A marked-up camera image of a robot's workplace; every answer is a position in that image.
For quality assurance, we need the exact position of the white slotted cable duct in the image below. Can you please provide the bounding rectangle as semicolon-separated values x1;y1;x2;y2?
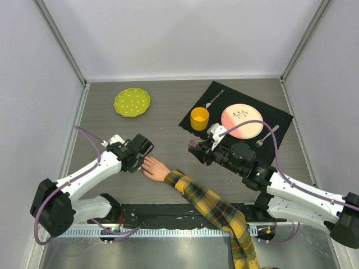
67;226;259;239

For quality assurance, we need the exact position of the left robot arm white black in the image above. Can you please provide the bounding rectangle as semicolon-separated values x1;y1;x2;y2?
30;134;154;238

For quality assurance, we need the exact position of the purple cable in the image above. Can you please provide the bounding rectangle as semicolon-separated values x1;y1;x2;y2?
33;126;109;247
223;119;359;208

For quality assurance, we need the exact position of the yellow cup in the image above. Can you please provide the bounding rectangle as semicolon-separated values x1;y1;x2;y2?
190;107;209;131

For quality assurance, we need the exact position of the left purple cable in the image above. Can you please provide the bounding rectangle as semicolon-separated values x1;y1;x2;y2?
33;126;109;247

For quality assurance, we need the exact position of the black placemat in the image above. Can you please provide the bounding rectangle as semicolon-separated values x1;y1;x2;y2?
193;81;293;164

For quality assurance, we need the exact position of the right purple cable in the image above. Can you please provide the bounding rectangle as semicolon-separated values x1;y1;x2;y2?
223;119;359;208

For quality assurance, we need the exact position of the silver fork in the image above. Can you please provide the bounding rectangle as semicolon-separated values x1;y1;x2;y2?
255;125;279;147

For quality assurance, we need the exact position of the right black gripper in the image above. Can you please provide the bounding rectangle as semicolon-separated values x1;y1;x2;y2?
190;138;244;176

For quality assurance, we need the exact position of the purple nail polish bottle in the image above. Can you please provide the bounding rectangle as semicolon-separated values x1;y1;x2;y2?
188;140;199;149

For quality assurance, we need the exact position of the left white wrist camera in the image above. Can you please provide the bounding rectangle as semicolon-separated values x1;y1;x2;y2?
101;134;125;147

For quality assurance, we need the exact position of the pink white plate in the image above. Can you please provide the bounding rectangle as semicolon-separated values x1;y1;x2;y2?
221;104;263;140

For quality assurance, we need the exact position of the green dotted plate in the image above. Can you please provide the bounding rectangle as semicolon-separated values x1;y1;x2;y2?
113;88;151;118

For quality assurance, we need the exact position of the silver dark-handled knife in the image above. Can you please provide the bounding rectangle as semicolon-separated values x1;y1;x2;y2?
205;90;224;109

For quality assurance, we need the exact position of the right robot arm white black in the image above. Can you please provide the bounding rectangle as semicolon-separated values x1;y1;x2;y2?
188;140;358;249

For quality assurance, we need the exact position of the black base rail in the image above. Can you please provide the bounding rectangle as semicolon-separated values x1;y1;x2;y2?
89;203;288;229

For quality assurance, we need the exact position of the yellow plaid sleeve forearm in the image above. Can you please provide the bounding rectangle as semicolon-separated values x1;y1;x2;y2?
164;170;260;268

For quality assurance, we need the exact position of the mannequin hand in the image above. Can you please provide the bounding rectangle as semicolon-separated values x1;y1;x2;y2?
141;156;171;182

